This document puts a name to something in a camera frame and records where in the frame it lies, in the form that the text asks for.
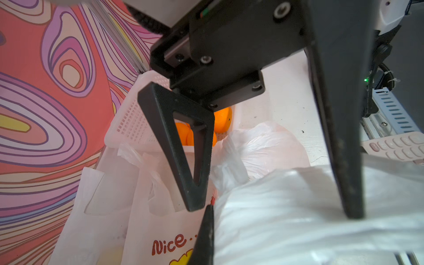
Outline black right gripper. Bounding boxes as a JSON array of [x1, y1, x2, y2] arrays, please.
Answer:
[[150, 1, 306, 109]]

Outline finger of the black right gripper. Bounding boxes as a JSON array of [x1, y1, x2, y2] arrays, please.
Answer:
[[303, 1, 377, 219], [137, 82, 215, 213]]

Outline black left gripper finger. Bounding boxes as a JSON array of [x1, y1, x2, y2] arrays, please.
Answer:
[[187, 205, 214, 265]]

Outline white printed plastic bag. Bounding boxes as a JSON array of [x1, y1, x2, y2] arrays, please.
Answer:
[[210, 122, 424, 265]]

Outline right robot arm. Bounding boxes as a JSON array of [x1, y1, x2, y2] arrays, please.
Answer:
[[125, 1, 410, 219]]

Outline white plastic basket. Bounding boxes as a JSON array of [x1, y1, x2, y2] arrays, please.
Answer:
[[104, 70, 236, 153]]

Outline centre orange in basket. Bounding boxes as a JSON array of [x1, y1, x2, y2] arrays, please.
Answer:
[[175, 122, 194, 146]]

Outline flat printed bag on table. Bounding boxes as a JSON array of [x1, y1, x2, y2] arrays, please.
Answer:
[[118, 144, 205, 265]]

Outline right rear orange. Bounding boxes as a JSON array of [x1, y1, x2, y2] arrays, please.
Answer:
[[214, 107, 233, 134]]

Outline pink desk calculator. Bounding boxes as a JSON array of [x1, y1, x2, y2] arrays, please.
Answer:
[[361, 132, 424, 165]]

